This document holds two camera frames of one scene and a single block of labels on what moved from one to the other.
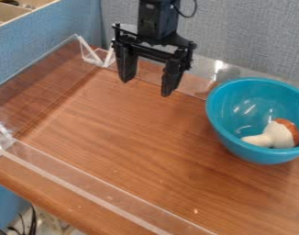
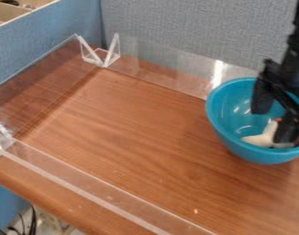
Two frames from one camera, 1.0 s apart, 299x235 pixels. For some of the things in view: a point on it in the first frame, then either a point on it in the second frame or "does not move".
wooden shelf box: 8,11 does not move
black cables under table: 21,225 does not move
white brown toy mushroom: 280,135 does not move
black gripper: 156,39 to 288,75
